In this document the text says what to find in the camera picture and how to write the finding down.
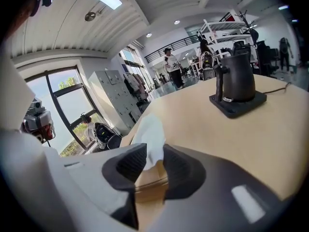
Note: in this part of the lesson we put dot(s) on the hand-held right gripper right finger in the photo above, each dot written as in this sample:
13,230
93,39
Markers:
193,202

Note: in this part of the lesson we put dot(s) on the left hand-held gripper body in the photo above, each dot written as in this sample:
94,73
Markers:
38,121

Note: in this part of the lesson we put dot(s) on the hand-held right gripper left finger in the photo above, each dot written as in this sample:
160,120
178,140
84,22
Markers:
125,168

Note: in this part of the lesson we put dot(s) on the beige tissue box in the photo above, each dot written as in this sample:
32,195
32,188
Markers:
152,178

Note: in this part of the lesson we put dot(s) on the white tissue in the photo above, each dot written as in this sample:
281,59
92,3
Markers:
152,134

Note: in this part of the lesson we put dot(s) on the black and white bag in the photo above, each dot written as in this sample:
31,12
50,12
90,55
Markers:
103,136

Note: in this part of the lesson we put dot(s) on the black framed window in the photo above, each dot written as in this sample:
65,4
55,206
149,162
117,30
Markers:
72,100

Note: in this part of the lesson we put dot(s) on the person's white shirt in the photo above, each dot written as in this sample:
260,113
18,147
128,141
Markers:
17,165

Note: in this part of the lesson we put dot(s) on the grey metal locker cabinet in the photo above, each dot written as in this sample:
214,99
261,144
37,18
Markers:
116,98

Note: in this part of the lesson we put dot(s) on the clothes rack with garments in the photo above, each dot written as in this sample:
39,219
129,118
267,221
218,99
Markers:
136,84

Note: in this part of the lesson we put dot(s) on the black kettle base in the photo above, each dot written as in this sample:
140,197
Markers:
241,107

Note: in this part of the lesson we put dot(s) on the round metal ceiling fixture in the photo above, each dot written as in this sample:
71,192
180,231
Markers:
90,16

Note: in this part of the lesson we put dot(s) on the black balcony railing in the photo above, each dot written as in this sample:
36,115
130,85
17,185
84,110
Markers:
173,47

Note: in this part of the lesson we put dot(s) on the black kettle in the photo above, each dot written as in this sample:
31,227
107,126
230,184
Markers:
237,78

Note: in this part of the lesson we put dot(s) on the round ceiling downlight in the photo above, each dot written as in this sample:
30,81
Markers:
149,35
177,22

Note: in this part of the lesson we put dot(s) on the black office chair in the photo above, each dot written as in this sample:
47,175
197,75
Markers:
265,57

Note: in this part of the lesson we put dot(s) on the white metal shelf rack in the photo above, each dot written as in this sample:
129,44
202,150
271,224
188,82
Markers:
224,30

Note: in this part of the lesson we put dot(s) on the black coat stand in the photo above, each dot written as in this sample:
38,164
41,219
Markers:
248,28

